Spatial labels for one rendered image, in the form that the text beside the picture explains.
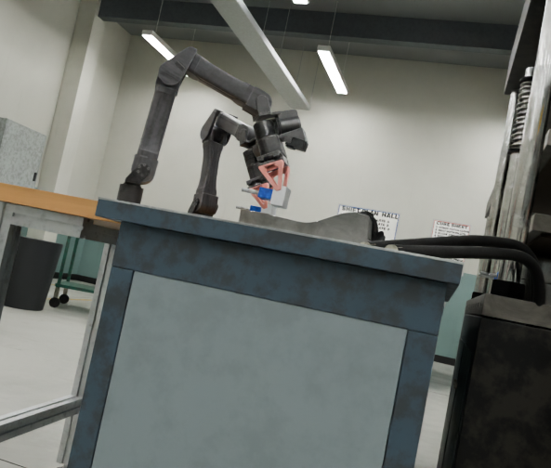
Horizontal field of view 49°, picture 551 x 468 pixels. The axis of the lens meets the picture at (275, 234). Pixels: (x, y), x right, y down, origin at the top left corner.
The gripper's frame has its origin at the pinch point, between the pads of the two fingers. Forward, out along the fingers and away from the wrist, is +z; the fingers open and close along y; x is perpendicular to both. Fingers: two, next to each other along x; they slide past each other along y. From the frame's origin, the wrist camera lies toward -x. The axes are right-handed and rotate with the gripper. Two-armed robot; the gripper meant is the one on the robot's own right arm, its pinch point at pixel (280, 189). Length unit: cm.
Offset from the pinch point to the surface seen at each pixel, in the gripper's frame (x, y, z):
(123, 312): 27, -50, 28
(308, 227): -3.3, 10.3, 10.1
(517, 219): -58, 21, 23
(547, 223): -67, 27, 26
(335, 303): -14, -50, 37
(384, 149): -31, 735, -215
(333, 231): -9.6, 10.3, 13.4
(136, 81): 331, 738, -466
